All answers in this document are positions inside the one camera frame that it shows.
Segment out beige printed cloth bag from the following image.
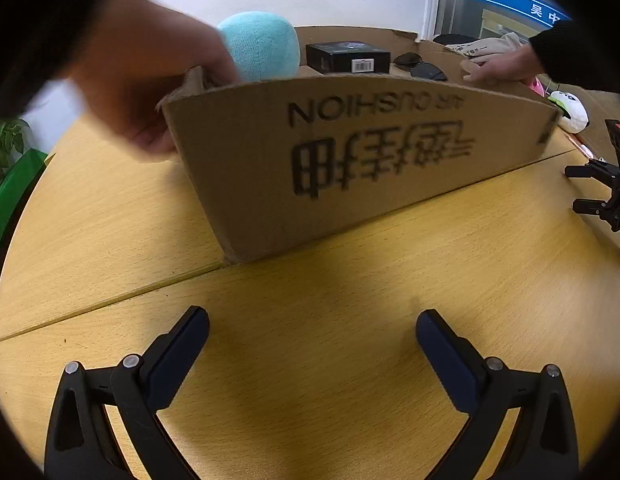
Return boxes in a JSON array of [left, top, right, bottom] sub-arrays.
[[447, 32, 528, 61]]

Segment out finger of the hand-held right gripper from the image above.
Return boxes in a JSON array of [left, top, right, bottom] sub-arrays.
[[572, 195, 616, 221], [565, 158, 620, 183]]

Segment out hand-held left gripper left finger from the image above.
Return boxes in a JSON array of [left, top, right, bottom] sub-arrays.
[[44, 305, 211, 480]]

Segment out person's right hand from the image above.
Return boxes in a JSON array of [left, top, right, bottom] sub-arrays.
[[462, 46, 546, 86]]

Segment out person's left forearm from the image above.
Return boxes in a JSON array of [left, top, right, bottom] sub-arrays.
[[0, 0, 140, 121]]

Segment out pig plush toy teal clothes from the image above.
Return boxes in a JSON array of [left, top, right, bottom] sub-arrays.
[[217, 11, 301, 82]]

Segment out panda plush toy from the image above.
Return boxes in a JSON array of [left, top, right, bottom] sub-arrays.
[[547, 91, 591, 134]]

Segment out person's right forearm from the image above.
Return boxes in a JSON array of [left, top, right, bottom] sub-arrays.
[[529, 19, 620, 96]]

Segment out person's left hand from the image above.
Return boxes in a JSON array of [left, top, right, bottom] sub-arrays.
[[70, 5, 243, 157]]

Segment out green cabinet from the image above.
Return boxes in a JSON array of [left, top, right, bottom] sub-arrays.
[[0, 150, 49, 271]]

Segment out green potted plant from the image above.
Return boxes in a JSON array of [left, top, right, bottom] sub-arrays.
[[0, 119, 31, 181]]

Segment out small black product box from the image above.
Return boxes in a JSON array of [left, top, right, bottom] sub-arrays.
[[306, 41, 392, 75]]

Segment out black sunglasses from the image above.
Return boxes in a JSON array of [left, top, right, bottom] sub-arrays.
[[394, 51, 448, 82]]

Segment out brown cardboard box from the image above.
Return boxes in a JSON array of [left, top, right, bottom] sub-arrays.
[[156, 25, 561, 265]]

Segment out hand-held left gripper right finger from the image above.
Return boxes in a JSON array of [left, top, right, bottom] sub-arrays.
[[416, 309, 581, 480]]

